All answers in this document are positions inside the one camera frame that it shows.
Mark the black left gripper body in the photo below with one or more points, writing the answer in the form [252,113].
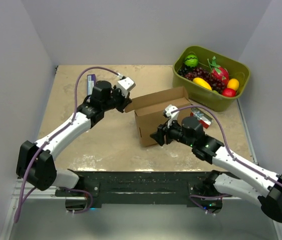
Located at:
[117,100]

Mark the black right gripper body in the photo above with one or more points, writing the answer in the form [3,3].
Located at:
[174,132]

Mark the brown cardboard box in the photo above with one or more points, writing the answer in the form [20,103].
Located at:
[148,111]

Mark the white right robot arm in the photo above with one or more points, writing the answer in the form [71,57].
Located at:
[250,181]

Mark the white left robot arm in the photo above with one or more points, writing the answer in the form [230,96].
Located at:
[36,161]

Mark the red toothpaste box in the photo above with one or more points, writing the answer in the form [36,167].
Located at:
[202,117]

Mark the purple toothpaste box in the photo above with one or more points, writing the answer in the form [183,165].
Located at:
[91,81]

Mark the yellow toy banana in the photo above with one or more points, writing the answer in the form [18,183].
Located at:
[201,82]

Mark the dark purple toy grapes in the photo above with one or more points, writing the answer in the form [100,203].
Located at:
[183,71]

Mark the red toy grapes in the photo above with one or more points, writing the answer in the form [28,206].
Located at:
[216,85]

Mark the red toy apple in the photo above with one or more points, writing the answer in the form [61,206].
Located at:
[229,92]

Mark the green toy watermelon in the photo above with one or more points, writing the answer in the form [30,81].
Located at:
[191,60]

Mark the pink toy dragon fruit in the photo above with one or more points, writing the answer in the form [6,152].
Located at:
[218,71]

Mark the yellow toy mango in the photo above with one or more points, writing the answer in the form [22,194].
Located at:
[233,84]

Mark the green plastic basket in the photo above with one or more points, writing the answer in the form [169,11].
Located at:
[201,95]

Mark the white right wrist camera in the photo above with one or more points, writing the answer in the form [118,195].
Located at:
[171,112]

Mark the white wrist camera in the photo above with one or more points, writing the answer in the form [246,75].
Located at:
[125,84]
[171,112]

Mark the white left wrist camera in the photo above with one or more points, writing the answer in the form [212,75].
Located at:
[125,84]

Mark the black base frame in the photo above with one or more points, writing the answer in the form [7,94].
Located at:
[145,188]

